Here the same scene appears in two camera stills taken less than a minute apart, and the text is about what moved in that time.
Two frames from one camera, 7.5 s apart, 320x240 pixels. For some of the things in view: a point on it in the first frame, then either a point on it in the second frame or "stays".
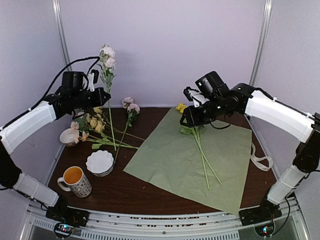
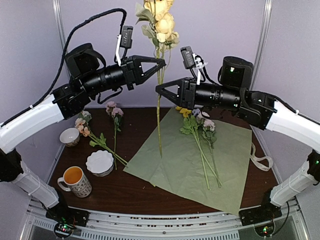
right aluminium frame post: [265, 31] stays
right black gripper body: [205, 116] -> [189, 96]
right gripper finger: [186, 119] -> [161, 89]
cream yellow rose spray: [95, 121] -> [159, 27]
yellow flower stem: [195, 130] stays
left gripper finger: [106, 97] -> [139, 59]
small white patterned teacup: [67, 138] stays
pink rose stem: [107, 57] -> [209, 127]
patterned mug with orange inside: [77, 182] stays
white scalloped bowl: [100, 163] stays
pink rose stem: [133, 109] -> [116, 113]
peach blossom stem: [102, 139] -> [81, 124]
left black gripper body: [92, 102] -> [130, 76]
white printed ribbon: [254, 159] stays
